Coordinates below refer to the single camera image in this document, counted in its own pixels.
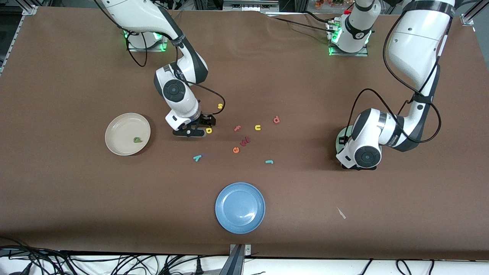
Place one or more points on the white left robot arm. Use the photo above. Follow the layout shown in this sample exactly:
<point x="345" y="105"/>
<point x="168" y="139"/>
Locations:
<point x="416" y="46"/>

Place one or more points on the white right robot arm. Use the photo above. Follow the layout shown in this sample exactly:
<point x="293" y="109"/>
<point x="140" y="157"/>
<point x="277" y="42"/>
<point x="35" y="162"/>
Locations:
<point x="145" y="15"/>

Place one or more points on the white paper scrap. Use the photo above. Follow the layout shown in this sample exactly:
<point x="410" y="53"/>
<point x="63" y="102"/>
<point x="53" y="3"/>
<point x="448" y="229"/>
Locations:
<point x="341" y="213"/>

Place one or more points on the aluminium frame corner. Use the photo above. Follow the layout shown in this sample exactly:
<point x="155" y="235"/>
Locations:
<point x="29" y="9"/>
<point x="468" y="19"/>

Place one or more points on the dark red letter w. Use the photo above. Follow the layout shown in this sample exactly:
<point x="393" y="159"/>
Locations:
<point x="245" y="141"/>

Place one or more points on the grey power strip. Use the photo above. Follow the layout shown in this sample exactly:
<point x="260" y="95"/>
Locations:
<point x="250" y="5"/>

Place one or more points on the teal letter y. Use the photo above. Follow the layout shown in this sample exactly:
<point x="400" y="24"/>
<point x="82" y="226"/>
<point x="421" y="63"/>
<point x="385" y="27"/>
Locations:
<point x="197" y="158"/>

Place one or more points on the light green plate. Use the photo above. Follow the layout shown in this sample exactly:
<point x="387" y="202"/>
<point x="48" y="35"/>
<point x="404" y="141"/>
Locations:
<point x="345" y="132"/>

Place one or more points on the orange artificial flowers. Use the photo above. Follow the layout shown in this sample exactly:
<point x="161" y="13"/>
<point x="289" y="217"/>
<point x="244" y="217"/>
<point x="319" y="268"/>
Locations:
<point x="328" y="3"/>

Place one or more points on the brown table mat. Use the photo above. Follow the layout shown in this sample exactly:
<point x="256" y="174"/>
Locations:
<point x="76" y="191"/>

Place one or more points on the beige brown plate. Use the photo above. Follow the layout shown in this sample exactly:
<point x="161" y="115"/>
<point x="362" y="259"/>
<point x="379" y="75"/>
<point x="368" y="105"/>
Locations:
<point x="122" y="130"/>

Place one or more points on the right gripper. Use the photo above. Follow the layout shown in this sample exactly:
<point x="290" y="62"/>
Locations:
<point x="205" y="119"/>

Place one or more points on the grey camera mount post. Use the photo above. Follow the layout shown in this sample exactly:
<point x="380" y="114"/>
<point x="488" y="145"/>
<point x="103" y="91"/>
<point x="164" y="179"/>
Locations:
<point x="237" y="263"/>

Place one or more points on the aluminium table side rail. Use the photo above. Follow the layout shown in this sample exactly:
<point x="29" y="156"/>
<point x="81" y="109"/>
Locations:
<point x="9" y="42"/>

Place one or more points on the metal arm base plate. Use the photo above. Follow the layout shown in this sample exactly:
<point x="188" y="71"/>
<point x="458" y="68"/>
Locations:
<point x="361" y="54"/>
<point x="164" y="48"/>

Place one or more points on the black power plug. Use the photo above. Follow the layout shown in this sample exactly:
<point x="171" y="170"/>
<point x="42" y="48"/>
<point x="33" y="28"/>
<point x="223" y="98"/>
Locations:
<point x="198" y="267"/>

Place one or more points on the blue plate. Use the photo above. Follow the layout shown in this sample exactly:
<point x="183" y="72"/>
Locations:
<point x="240" y="207"/>

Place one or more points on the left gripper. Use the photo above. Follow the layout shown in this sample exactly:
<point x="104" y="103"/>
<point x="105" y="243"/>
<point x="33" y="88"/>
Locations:
<point x="344" y="140"/>

